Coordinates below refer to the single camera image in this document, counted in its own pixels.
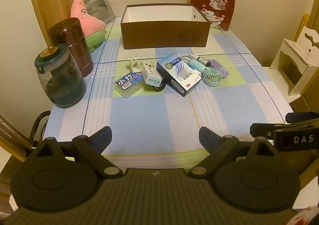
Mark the framed picture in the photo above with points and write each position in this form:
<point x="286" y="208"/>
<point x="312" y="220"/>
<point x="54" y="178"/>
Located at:
<point x="99" y="8"/>

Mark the red cat print cushion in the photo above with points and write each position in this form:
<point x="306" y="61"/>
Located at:
<point x="214" y="3"/>

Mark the white plastic clip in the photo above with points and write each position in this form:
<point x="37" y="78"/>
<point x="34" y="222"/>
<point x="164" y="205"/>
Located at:
<point x="134" y="65"/>

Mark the small black object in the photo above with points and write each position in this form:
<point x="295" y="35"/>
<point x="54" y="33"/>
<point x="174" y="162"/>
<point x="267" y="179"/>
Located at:
<point x="159" y="87"/>

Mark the brown padded pipe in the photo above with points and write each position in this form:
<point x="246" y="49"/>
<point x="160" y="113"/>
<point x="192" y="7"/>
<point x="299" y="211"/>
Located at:
<point x="12" y="135"/>

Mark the mint handheld fan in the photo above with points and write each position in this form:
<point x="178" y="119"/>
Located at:
<point x="211" y="76"/>

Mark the purple tube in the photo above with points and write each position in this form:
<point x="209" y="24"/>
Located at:
<point x="220" y="69"/>

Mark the small dark spray bottle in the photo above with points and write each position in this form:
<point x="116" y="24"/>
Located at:
<point x="199" y="59"/>

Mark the pink starfish plush toy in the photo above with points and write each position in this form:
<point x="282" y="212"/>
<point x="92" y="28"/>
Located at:
<point x="87" y="24"/>

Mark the blue and white carton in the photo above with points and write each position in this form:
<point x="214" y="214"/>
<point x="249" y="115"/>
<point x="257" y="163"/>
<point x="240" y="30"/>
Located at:
<point x="178" y="75"/>

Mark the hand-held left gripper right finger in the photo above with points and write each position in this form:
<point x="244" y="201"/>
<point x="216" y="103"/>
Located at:
<point x="208" y="137"/>

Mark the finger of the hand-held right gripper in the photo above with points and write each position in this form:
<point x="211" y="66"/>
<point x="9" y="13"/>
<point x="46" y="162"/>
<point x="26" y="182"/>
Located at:
<point x="301" y="117"/>
<point x="261" y="130"/>

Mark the small light blue carton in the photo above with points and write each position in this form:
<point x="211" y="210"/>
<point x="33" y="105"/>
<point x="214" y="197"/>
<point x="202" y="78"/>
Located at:
<point x="150" y="72"/>

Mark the glass kettle with green lid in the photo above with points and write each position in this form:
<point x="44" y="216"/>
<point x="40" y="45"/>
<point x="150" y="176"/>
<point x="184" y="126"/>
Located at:
<point x="62" y="82"/>

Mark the black metal chair frame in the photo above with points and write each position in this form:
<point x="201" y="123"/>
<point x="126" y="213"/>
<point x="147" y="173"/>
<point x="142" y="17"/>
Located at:
<point x="37" y="125"/>

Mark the maroon thermos bottle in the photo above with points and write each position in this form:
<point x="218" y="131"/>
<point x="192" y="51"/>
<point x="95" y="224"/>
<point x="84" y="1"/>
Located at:
<point x="79" y="52"/>

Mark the white wooden stool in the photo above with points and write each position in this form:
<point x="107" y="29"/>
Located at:
<point x="294" y="52"/>

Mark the yellow board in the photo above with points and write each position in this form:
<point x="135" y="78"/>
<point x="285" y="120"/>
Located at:
<point x="302" y="26"/>

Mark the red and white object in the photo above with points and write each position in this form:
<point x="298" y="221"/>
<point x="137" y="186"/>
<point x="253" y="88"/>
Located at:
<point x="305" y="216"/>

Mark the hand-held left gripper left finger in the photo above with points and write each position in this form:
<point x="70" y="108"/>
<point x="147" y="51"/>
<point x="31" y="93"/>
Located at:
<point x="103" y="137"/>

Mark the brown cardboard box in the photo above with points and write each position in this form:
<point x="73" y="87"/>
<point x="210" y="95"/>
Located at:
<point x="162" y="35"/>

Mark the clear plastic box blue label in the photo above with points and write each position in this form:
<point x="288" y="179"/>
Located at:
<point x="129" y="84"/>

